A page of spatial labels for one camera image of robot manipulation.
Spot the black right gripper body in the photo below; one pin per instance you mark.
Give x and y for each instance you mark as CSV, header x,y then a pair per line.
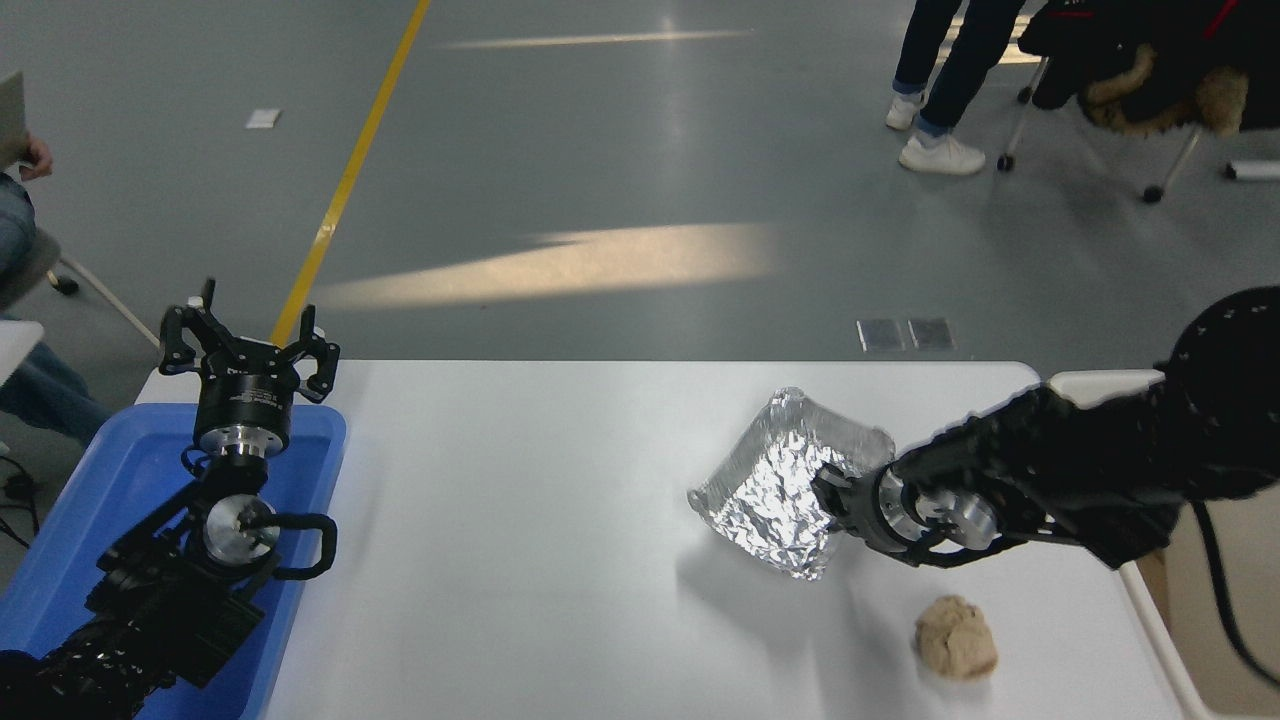
x,y
862,510

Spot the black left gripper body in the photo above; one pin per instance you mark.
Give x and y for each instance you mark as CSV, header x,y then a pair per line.
x,y
244,393

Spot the foil tray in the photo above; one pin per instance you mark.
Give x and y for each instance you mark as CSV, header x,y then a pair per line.
x,y
770,490

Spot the beige board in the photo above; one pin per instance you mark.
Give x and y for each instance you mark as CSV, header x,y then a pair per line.
x,y
10,115

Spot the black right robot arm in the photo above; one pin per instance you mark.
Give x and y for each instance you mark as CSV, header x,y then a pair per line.
x,y
1080,460

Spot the metal floor plate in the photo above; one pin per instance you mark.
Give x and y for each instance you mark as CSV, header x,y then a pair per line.
x,y
931,334
881,335

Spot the small white floor plate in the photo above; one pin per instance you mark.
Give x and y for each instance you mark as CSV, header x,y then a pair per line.
x,y
263,118

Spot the person's hand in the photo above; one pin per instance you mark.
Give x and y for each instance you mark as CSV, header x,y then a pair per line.
x,y
37,158

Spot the blue plastic tray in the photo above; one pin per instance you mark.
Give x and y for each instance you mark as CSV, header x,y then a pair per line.
x,y
120,470

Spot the crumpled tan paper ball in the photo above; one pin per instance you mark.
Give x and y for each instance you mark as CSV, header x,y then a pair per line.
x,y
956,638

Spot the grey wheeled chair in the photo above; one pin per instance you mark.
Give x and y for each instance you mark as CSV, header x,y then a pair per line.
x,y
35,262

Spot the white side table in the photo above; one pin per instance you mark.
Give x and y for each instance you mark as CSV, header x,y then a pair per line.
x,y
15,345

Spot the person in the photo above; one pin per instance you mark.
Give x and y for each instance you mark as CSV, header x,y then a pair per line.
x,y
950,70
12,225

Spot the large pale bin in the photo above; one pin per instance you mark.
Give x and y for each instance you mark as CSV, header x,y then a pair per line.
x,y
1095,384

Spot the white-legged wheeled chair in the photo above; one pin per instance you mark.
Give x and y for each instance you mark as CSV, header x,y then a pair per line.
x,y
1005,162

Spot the white bar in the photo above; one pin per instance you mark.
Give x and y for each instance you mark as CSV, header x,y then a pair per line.
x,y
1255,171

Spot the black fur-trimmed jacket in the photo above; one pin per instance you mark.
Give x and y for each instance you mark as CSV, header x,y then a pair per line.
x,y
1130,40

